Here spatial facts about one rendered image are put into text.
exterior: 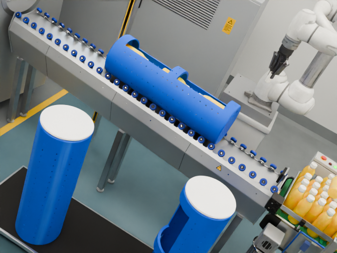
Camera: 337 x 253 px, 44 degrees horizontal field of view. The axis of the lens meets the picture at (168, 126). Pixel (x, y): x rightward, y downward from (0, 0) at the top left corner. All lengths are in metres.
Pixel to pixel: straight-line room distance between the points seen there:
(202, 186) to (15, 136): 1.91
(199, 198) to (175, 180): 1.61
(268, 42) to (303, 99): 2.36
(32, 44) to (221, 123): 1.47
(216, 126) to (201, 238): 0.68
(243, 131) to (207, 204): 1.05
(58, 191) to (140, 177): 1.32
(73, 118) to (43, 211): 0.59
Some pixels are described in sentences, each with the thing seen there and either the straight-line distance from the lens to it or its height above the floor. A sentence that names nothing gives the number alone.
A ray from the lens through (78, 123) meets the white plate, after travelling 2.25.
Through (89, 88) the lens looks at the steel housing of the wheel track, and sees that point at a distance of 2.93.
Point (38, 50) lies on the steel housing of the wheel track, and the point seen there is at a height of 0.83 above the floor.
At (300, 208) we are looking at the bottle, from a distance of 2.50.
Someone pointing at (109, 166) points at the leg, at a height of 0.29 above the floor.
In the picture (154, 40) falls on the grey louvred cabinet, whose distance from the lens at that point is 4.22.
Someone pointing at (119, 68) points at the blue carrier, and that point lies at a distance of 2.71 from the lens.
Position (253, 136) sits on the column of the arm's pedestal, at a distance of 3.06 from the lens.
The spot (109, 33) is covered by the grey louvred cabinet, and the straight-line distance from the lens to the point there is 4.44.
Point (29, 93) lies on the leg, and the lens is 3.68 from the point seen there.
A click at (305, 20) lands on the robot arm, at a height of 1.87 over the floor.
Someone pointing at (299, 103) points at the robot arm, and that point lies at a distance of 2.94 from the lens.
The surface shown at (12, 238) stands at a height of 0.15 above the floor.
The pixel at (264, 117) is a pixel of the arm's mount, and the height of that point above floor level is 1.05.
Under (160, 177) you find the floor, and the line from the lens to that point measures 3.69.
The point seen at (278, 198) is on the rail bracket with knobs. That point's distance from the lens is 2.49.
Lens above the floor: 2.44
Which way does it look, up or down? 35 degrees down
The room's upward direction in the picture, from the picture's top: 25 degrees clockwise
